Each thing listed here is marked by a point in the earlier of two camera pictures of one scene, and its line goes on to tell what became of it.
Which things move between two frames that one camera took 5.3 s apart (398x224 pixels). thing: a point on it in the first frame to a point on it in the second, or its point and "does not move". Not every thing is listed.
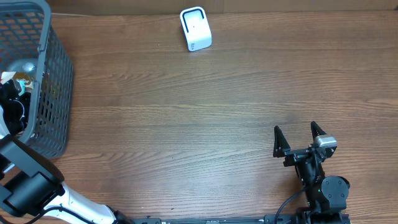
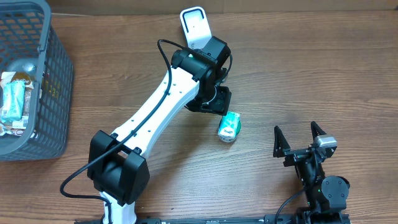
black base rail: x=273 y=219 does not move
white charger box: x=196 y=27 does not move
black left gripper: x=17 y=126 to x=217 y=105
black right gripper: x=293 y=156 does not move
